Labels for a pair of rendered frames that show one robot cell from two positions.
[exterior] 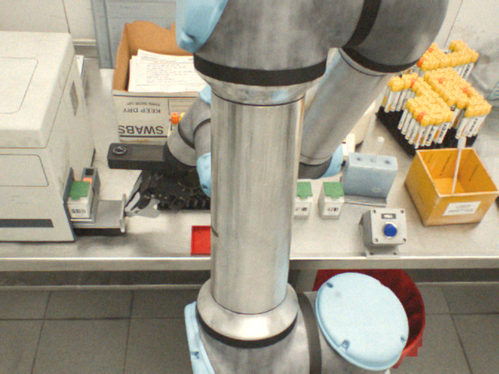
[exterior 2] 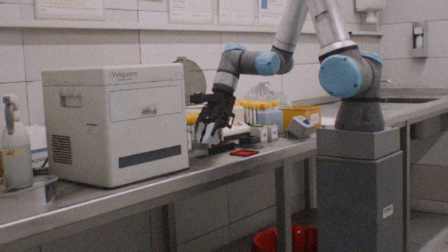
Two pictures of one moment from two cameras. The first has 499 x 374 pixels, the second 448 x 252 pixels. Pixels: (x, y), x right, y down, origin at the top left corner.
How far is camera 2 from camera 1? 148 cm
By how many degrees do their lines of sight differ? 55
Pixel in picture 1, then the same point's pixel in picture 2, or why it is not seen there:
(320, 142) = (298, 29)
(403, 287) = (299, 233)
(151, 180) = (218, 106)
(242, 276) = (341, 22)
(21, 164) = (173, 93)
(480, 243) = not seen: hidden behind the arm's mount
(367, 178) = (273, 120)
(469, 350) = not seen: outside the picture
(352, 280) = not seen: hidden behind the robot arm
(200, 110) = (234, 53)
